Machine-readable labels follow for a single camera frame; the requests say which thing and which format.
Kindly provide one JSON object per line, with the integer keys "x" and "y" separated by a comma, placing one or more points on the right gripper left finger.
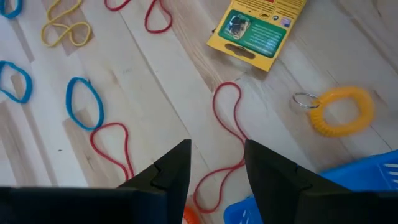
{"x": 174, "y": 174}

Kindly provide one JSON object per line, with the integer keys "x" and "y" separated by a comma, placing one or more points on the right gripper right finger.
{"x": 273, "y": 180}

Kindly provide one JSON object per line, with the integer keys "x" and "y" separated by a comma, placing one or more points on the red rubber band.
{"x": 214, "y": 99}
{"x": 92, "y": 141}
{"x": 158, "y": 31}

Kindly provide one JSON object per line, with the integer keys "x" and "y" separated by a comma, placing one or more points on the yellow green crayon box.
{"x": 252, "y": 34}

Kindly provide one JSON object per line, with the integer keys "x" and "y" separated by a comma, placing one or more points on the blue plastic basket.
{"x": 357, "y": 174}

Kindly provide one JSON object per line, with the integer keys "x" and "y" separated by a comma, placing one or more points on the yellow rubber band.
{"x": 43, "y": 35}

